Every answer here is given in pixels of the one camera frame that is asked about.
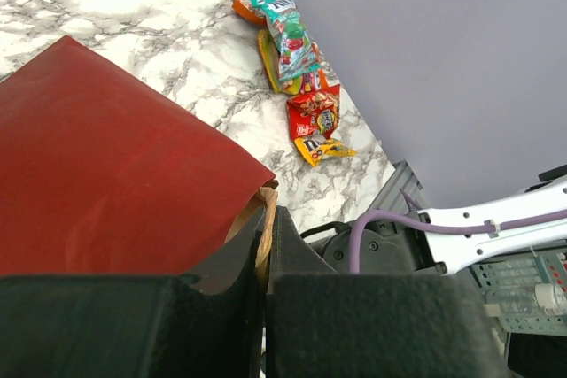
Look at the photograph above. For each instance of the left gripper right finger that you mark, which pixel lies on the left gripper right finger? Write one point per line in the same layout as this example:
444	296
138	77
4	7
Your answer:
323	324

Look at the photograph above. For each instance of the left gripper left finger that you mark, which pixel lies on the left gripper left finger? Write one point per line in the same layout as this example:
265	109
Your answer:
206	322

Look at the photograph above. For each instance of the yellow m&m bag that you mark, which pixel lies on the yellow m&m bag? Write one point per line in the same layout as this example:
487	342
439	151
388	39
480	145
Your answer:
315	149

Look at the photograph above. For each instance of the red brown paper bag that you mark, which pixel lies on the red brown paper bag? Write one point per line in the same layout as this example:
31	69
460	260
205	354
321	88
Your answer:
101	174

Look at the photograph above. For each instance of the red snack bag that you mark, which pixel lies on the red snack bag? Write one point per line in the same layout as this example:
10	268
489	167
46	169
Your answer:
314	113

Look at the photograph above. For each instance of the yellow pink candy bag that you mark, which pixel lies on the yellow pink candy bag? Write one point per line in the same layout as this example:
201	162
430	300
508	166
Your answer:
299	85

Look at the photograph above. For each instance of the teal snack bag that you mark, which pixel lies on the teal snack bag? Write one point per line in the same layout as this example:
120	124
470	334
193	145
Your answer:
296	51

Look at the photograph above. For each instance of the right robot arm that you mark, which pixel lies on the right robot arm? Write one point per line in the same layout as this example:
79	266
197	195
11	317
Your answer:
402	236

